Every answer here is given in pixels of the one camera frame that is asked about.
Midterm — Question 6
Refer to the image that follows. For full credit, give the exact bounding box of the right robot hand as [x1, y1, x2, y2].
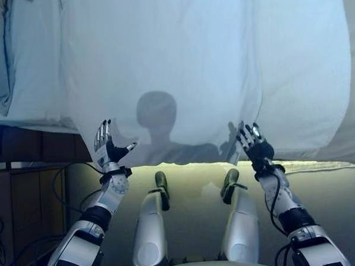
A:
[235, 120, 276, 172]

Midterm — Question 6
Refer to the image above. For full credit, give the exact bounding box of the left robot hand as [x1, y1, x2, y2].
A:
[92, 117, 140, 174]

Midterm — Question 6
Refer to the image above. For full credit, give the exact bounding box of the white duvet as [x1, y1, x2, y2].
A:
[59, 0, 355, 181]

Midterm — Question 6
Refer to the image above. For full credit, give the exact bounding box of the white bed sheet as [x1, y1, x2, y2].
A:
[0, 0, 87, 139]

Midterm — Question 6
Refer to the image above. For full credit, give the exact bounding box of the wooden bedside table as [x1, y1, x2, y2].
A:
[0, 158, 71, 266]

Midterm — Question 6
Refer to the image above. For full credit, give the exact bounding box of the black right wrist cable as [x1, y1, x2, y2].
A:
[267, 168, 284, 234]

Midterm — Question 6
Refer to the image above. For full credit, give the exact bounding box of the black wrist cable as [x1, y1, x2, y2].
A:
[267, 168, 284, 234]
[52, 160, 106, 215]

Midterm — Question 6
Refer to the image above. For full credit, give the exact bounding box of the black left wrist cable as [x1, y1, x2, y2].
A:
[52, 160, 106, 215]

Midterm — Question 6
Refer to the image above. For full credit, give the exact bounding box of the brown upholstered bed frame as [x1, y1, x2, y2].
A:
[0, 118, 94, 164]

